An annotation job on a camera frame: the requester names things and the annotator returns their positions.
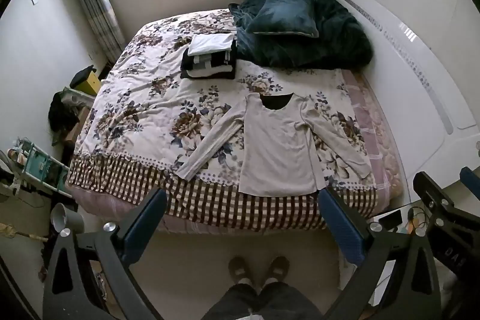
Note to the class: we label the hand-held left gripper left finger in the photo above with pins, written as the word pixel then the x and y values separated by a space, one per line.
pixel 146 222

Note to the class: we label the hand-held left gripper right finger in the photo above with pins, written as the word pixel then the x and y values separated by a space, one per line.
pixel 341 226

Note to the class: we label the teal storage rack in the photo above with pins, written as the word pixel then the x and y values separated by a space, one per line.
pixel 45 166

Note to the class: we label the person's right shoe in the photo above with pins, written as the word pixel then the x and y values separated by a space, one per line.
pixel 277 269

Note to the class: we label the white headboard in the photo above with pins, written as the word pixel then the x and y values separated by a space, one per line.
pixel 412 72

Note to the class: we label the dark green duvet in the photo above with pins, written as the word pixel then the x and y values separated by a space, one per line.
pixel 330 42

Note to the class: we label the white folded cloth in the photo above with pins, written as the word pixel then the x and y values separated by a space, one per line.
pixel 210 42

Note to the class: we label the person's dark trousers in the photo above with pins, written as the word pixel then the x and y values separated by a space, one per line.
pixel 262 303

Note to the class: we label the black and white folded clothes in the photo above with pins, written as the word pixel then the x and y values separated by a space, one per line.
pixel 210 67

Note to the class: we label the yellow box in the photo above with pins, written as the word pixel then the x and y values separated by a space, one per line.
pixel 92 85

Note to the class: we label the floral bed blanket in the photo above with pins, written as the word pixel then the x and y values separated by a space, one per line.
pixel 150 110

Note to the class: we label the dark green pillow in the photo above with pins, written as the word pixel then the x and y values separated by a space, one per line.
pixel 285 14

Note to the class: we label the black bag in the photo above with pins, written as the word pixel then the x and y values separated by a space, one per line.
pixel 62 115

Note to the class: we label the person's left shoe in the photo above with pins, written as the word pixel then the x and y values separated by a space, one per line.
pixel 239 269

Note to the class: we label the person's shoe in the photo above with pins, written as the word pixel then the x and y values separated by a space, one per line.
pixel 239 269
pixel 277 269

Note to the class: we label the black phone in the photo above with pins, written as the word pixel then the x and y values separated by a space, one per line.
pixel 390 219

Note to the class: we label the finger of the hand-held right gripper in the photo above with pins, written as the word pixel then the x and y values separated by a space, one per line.
pixel 431 187
pixel 471 177

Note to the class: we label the white long-sleeve shirt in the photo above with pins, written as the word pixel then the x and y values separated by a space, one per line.
pixel 277 143

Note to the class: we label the white cup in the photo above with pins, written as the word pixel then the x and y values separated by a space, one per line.
pixel 69 219

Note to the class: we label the pink bed sheet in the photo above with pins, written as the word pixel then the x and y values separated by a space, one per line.
pixel 378 140

